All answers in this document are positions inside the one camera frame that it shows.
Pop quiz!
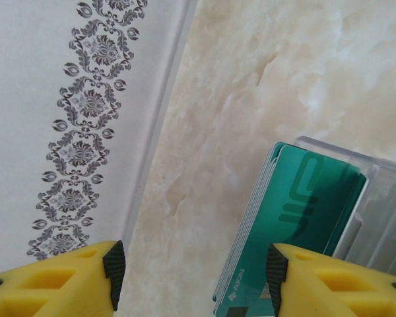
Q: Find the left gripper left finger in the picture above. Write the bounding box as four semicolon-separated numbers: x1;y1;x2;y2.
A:
0;240;127;317

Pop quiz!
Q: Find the thin aluminium wall rail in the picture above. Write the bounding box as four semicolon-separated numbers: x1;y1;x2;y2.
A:
123;0;201;247

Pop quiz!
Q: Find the green credit card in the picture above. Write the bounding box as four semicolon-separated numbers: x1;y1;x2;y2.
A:
213;145;368;317

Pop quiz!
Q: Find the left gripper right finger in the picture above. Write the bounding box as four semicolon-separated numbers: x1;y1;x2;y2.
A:
266;243;396;317

